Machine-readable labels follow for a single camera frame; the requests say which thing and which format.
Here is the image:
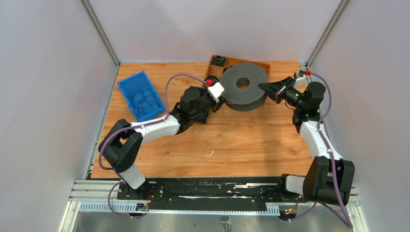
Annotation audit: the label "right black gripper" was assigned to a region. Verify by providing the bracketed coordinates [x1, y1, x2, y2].
[258, 77, 305, 109]

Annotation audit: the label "black cable spool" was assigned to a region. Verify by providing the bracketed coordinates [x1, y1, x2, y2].
[220, 63, 269, 112]

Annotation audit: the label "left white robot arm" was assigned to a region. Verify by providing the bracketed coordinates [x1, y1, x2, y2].
[98, 83, 225, 200]

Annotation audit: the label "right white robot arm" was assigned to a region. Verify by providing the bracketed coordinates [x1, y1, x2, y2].
[259, 77, 355, 206]

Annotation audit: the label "black plastic bin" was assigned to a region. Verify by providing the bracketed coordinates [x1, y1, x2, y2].
[195, 112, 209, 124]

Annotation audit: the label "wooden compartment tray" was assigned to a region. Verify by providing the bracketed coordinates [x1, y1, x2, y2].
[205, 55, 270, 79]

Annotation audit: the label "blue plastic bin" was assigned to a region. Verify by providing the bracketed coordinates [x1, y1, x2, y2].
[117, 71, 165, 122]

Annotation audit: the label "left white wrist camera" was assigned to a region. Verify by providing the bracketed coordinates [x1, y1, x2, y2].
[207, 82, 225, 103]

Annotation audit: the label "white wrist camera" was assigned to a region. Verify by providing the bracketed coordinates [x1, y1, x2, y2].
[207, 82, 225, 103]
[293, 70, 307, 88]

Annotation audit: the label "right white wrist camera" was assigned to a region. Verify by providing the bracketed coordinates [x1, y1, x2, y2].
[293, 70, 307, 88]

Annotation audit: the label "thin wires in blue bin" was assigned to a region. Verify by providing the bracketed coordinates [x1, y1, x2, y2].
[127, 89, 161, 115]

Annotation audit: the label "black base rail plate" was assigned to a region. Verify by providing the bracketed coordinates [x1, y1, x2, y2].
[115, 176, 305, 212]

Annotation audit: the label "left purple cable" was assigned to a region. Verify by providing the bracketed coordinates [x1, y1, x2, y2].
[98, 73, 214, 219]

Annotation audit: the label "purple cable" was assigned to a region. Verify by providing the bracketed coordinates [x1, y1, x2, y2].
[98, 73, 214, 219]
[285, 70, 354, 230]

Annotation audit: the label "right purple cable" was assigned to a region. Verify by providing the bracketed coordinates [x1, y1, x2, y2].
[285, 70, 354, 230]

